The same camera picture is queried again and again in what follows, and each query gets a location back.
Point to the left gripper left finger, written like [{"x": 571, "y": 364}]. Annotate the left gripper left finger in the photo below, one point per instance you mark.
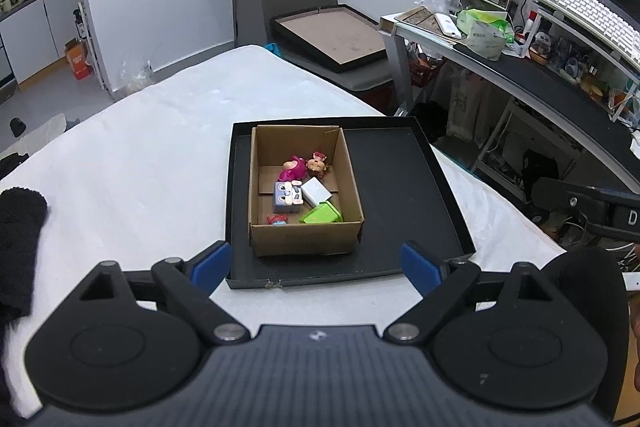
[{"x": 201, "y": 274}]

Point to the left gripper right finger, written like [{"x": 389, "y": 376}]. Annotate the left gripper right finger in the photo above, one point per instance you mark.
[{"x": 433, "y": 277}]

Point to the blue troll figure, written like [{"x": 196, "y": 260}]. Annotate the blue troll figure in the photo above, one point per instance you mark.
[{"x": 277, "y": 219}]

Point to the lavender toy block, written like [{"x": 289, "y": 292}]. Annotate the lavender toy block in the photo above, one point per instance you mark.
[{"x": 287, "y": 196}]

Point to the green plastic box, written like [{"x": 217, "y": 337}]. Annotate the green plastic box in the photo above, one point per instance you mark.
[{"x": 323, "y": 214}]

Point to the white charger plug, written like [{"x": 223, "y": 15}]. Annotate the white charger plug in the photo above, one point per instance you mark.
[{"x": 314, "y": 192}]

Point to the pink haired doll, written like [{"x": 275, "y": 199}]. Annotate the pink haired doll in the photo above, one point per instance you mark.
[{"x": 293, "y": 169}]

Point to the brown haired small doll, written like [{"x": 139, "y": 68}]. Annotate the brown haired small doll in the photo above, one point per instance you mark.
[{"x": 318, "y": 165}]

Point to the grey desk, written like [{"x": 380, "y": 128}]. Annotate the grey desk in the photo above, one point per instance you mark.
[{"x": 564, "y": 105}]

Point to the black tray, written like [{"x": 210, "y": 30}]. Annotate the black tray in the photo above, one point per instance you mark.
[{"x": 384, "y": 180}]

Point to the cardboard box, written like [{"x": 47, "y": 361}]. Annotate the cardboard box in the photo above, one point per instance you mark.
[{"x": 271, "y": 146}]

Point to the black cloth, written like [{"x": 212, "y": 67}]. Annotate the black cloth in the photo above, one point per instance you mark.
[{"x": 23, "y": 214}]

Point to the white keyboard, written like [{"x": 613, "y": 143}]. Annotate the white keyboard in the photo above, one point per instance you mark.
[{"x": 612, "y": 29}]

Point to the red basket under desk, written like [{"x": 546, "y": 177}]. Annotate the red basket under desk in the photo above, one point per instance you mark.
[{"x": 423, "y": 69}]

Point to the green white bag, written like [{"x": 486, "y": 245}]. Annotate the green white bag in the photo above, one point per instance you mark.
[{"x": 486, "y": 33}]

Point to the white phone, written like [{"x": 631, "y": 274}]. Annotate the white phone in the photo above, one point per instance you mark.
[{"x": 447, "y": 26}]

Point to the orange carton on floor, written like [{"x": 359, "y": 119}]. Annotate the orange carton on floor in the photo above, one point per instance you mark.
[{"x": 76, "y": 55}]

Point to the picture frame on chair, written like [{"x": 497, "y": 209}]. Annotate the picture frame on chair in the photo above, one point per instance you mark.
[{"x": 337, "y": 37}]

